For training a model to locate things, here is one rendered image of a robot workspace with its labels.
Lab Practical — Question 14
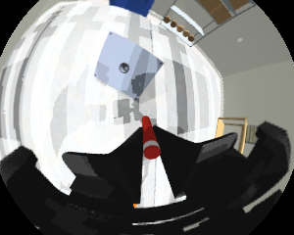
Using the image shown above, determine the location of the red peg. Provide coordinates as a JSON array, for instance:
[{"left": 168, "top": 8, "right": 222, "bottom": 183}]
[{"left": 142, "top": 117, "right": 160, "bottom": 160}]

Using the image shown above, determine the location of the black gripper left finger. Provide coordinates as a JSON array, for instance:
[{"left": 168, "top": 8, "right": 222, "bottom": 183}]
[{"left": 61, "top": 126, "right": 143, "bottom": 205}]

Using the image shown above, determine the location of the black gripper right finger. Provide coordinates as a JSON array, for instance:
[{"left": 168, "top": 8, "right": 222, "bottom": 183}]
[{"left": 152, "top": 125, "right": 237, "bottom": 199}]

